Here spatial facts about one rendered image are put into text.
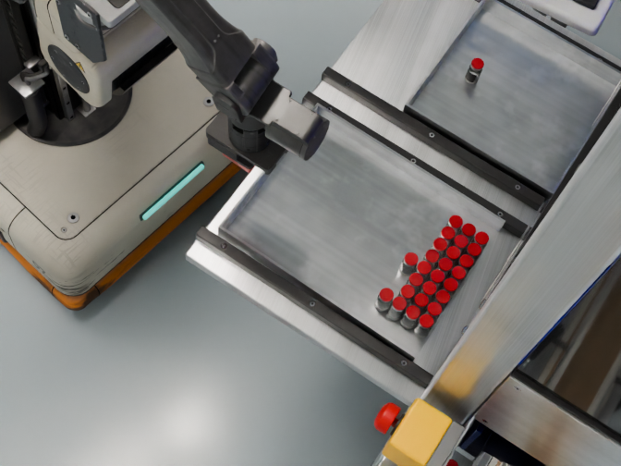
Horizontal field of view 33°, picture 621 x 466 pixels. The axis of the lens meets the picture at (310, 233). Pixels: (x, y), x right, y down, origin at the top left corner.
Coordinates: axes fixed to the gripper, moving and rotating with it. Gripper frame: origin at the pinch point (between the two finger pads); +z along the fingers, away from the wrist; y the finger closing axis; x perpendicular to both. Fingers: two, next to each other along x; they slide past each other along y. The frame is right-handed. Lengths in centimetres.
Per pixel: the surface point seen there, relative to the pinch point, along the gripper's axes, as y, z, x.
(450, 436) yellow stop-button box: 42.3, 0.0, -16.4
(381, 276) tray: 22.0, 14.6, 2.5
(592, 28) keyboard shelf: 26, 23, 68
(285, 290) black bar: 12.0, 12.5, -8.2
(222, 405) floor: -1, 102, -9
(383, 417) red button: 34.1, 1.5, -18.7
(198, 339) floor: -14, 102, 0
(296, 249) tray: 9.3, 14.2, -1.3
